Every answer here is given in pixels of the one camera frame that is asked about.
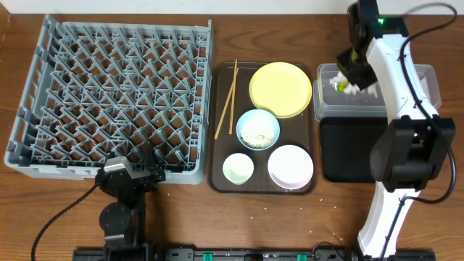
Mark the black waste bin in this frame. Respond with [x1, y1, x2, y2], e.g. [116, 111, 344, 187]
[320, 117, 387, 183]

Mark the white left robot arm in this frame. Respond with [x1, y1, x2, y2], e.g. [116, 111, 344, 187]
[95, 147, 166, 260]

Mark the green orange snack wrapper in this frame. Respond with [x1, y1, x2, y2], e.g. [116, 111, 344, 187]
[337, 81, 349, 93]

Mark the right wooden chopstick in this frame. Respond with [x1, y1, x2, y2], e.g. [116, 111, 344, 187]
[228, 59, 239, 135]

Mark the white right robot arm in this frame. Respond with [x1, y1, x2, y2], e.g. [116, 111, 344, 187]
[336, 0, 457, 260]

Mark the yellow plate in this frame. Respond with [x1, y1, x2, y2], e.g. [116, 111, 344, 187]
[249, 62, 312, 118]

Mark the small white green cup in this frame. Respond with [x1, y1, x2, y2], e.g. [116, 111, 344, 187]
[223, 153, 254, 185]

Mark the dark brown serving tray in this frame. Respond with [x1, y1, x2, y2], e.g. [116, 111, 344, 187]
[206, 62, 317, 195]

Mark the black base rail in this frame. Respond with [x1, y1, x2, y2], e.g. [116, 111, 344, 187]
[72, 246, 437, 261]

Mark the white tissue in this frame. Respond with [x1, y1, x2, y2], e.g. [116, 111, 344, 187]
[329, 72, 378, 99]

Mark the grey dishwasher rack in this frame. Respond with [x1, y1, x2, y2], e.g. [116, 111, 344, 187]
[4, 15, 214, 185]

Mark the clear plastic waste bin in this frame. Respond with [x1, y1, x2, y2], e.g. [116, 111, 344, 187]
[312, 63, 441, 121]

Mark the white pink bowl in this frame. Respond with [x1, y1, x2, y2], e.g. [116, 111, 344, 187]
[268, 145, 314, 190]

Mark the wooden chopstick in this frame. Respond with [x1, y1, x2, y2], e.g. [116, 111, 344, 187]
[215, 68, 239, 139]
[228, 59, 239, 135]

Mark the light blue bowl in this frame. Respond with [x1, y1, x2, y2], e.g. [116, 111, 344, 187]
[236, 109, 281, 151]

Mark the left wooden chopstick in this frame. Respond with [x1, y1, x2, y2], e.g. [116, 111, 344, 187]
[215, 68, 239, 139]

